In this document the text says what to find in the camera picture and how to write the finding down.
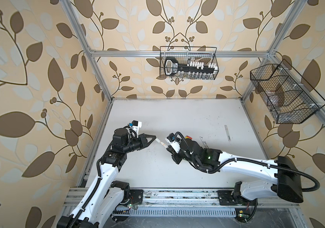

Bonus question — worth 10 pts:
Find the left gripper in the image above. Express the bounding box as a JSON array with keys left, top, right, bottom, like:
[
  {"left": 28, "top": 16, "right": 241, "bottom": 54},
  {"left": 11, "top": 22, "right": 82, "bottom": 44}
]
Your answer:
[{"left": 122, "top": 133, "right": 155, "bottom": 154}]

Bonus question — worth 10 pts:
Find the white marker pink tip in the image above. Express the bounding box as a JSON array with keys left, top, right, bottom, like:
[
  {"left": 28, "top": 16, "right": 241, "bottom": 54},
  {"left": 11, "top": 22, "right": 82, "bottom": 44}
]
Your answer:
[{"left": 224, "top": 125, "right": 231, "bottom": 142}]

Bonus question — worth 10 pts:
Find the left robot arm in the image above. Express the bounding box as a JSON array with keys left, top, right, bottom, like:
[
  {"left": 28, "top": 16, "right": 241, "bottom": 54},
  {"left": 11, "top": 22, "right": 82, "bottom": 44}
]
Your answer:
[{"left": 57, "top": 126, "right": 156, "bottom": 228}]

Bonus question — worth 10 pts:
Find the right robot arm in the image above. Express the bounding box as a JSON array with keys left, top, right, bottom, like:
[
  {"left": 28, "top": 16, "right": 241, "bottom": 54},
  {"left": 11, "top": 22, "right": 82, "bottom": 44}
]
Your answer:
[{"left": 166, "top": 132, "right": 320, "bottom": 203}]

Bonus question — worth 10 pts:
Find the black white tool in basket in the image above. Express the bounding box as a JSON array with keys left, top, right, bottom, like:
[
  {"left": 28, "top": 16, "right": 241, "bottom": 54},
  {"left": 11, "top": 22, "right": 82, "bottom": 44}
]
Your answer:
[{"left": 162, "top": 57, "right": 219, "bottom": 78}]

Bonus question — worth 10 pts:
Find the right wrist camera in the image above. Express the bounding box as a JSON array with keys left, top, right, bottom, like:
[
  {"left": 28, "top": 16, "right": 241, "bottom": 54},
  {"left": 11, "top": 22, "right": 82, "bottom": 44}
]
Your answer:
[{"left": 166, "top": 133, "right": 180, "bottom": 154}]

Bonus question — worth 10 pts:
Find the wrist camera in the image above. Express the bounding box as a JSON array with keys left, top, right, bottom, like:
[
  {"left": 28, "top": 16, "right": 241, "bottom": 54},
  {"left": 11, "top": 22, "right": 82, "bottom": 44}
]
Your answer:
[
  {"left": 166, "top": 133, "right": 180, "bottom": 154},
  {"left": 128, "top": 120, "right": 142, "bottom": 135}
]

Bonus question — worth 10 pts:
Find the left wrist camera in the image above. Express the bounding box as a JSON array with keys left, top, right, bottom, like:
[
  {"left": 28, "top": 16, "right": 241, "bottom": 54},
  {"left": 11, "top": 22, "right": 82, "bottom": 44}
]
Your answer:
[{"left": 128, "top": 120, "right": 142, "bottom": 135}]

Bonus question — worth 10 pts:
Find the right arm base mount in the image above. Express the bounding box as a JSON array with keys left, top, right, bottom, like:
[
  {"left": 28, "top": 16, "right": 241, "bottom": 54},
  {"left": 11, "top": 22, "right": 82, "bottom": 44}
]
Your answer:
[{"left": 217, "top": 190, "right": 257, "bottom": 207}]

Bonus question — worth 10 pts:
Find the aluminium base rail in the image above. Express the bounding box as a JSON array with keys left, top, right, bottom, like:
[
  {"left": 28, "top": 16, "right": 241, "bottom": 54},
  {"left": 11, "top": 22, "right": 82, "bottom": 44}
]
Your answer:
[{"left": 63, "top": 188, "right": 299, "bottom": 208}]

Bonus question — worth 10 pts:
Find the back wire basket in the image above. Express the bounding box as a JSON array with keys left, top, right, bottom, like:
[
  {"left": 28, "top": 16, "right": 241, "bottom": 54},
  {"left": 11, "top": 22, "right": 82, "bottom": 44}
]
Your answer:
[{"left": 159, "top": 46, "right": 219, "bottom": 80}]

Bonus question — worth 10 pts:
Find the aluminium cage frame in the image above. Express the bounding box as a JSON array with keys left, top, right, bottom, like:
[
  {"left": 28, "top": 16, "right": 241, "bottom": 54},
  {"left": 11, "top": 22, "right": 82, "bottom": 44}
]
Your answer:
[{"left": 59, "top": 0, "right": 325, "bottom": 228}]

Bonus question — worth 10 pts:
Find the side wire basket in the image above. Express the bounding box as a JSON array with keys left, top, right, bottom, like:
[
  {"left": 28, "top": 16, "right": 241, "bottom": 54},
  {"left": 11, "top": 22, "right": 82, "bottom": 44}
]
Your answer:
[{"left": 250, "top": 59, "right": 325, "bottom": 124}]

